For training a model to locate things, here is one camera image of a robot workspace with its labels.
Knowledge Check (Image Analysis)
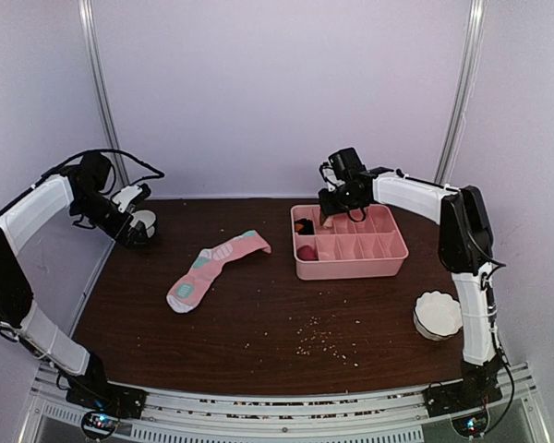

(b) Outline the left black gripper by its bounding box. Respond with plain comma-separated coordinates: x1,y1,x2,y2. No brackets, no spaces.
70,189,150,248

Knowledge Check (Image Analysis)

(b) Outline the striped beige maroon sock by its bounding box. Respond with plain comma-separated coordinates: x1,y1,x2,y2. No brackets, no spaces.
319,214,333,229

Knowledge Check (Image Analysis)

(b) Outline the pink divided organizer tray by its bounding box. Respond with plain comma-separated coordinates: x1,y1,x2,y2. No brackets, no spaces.
290,205,409,281

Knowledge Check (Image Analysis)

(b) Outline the pink patterned sock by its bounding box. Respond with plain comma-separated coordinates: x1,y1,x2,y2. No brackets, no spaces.
166,230,271,314

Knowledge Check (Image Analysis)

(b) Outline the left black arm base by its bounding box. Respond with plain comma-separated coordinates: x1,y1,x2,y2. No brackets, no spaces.
66,384,147,419

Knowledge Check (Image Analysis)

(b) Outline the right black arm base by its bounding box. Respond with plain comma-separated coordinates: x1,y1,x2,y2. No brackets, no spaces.
423,380,503,417

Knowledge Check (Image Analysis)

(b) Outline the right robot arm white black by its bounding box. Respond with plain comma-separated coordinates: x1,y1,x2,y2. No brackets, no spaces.
319,148,504,408

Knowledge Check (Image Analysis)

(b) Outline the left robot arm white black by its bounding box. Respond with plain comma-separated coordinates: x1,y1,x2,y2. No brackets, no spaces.
0,149,165,410

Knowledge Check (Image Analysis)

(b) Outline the black item in tray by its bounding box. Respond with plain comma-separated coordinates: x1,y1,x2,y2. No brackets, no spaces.
294,218,315,235

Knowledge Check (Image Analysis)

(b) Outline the white dark small bowl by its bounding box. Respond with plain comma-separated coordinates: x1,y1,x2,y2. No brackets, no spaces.
130,210,158,241

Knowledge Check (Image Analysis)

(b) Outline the maroon rolled sock in tray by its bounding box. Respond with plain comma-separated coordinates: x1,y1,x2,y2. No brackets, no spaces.
296,245,319,261

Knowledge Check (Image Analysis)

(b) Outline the white scalloped bowl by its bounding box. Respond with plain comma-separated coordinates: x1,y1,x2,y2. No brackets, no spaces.
413,291,463,341

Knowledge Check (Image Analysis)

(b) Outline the left circuit board with leds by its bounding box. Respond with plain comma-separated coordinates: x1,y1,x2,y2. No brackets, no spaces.
80,411,119,440

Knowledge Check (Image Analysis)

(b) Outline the circuit board with leds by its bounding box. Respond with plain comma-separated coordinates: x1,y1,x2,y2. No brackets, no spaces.
452,411,489,438
80,411,119,440

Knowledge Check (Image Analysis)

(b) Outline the right circuit board with leds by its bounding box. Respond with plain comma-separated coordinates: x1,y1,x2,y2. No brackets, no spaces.
452,411,489,438

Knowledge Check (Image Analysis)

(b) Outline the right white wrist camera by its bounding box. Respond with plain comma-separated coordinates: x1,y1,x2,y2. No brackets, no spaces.
319,162,341,192

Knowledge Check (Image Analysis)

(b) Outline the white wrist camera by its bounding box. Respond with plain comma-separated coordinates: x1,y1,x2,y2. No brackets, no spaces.
111,184,151,213
319,162,341,192

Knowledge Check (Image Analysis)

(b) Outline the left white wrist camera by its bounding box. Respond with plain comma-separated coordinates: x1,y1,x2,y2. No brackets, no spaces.
111,184,151,213

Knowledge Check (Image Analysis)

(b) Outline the left aluminium frame post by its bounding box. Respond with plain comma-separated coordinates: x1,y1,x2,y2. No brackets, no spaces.
78,0,130,187

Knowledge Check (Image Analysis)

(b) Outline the aluminium frame post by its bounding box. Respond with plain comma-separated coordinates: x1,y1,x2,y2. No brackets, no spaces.
434,0,487,186
78,0,130,187

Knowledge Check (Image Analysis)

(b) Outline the right aluminium frame post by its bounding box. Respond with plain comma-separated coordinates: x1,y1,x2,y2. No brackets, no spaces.
434,0,487,186

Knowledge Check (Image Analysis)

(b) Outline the aluminium front rail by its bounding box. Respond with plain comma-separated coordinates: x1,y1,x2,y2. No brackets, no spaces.
15,365,551,442

